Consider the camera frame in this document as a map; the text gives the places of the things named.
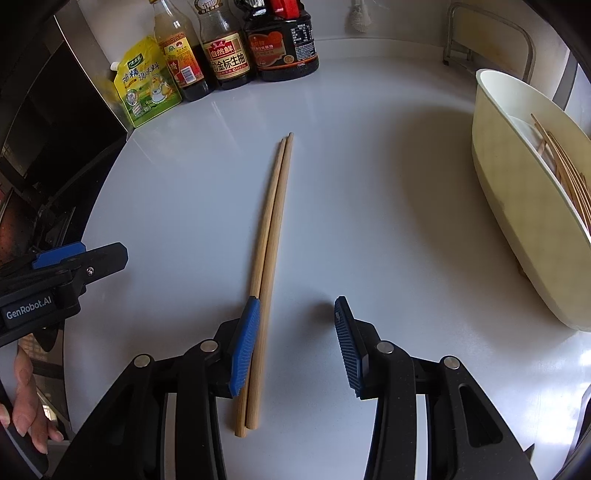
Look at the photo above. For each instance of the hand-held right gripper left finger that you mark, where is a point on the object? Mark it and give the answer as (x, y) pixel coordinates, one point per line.
(244, 341)

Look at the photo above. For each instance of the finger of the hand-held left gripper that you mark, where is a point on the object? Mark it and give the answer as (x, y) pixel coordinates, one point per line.
(104, 263)
(60, 253)

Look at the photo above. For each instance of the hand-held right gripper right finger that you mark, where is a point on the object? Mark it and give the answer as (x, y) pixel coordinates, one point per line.
(346, 341)

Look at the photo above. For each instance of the bundle of wooden chopsticks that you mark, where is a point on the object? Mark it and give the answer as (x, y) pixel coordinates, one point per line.
(266, 221)

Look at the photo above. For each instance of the long wooden chopstick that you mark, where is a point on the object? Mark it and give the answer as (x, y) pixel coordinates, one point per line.
(278, 221)

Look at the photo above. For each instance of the cream plastic container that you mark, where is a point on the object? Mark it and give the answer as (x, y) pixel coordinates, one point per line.
(503, 184)

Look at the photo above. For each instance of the pile of wooden chopsticks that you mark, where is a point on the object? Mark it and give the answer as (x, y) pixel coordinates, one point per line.
(570, 184)

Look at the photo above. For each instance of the person's left hand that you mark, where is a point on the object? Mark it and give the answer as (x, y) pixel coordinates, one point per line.
(23, 415)

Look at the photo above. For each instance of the black gas stove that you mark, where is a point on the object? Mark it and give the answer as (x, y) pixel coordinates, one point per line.
(46, 161)

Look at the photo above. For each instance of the yellow green seasoning pouch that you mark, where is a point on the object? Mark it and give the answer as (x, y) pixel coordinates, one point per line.
(147, 92)

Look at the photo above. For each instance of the yellow cap vinegar bottle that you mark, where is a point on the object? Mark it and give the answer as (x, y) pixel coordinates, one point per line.
(182, 64)

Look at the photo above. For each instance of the clear soy sauce bottle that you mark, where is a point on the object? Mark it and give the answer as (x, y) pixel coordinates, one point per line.
(226, 55)

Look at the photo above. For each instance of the large dark red-cap sauce jug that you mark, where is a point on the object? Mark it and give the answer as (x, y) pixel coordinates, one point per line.
(281, 50)

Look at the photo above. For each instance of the metal tube rack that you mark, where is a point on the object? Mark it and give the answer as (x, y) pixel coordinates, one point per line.
(455, 53)

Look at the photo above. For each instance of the white hanging brush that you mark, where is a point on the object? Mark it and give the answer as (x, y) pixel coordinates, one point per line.
(358, 18)

